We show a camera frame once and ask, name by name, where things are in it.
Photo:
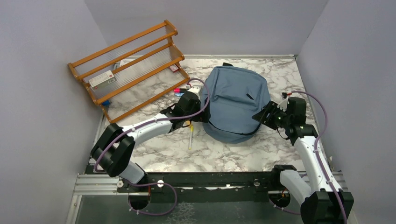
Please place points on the white box on shelf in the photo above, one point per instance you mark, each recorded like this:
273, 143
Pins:
102, 80

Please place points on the small red white box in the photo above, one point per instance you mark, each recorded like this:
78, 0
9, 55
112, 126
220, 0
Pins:
174, 68

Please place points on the pink black highlighter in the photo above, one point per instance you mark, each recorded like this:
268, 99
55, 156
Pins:
180, 90

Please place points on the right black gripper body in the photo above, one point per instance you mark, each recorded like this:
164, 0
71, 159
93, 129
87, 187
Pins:
283, 118

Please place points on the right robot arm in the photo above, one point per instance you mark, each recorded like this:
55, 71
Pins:
322, 200

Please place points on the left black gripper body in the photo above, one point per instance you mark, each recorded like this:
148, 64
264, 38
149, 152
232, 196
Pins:
202, 117

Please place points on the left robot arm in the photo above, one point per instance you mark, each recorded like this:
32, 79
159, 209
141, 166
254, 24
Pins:
113, 150

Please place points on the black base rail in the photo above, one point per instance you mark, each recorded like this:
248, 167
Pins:
206, 187

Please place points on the wooden shelf rack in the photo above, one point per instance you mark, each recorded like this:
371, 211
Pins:
140, 64

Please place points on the yellow capped pen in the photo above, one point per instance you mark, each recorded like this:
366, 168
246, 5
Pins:
191, 137

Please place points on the blue backpack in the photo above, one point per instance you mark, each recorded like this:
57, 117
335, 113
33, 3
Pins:
235, 95

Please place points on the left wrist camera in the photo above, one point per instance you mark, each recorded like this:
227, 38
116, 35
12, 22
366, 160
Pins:
196, 89

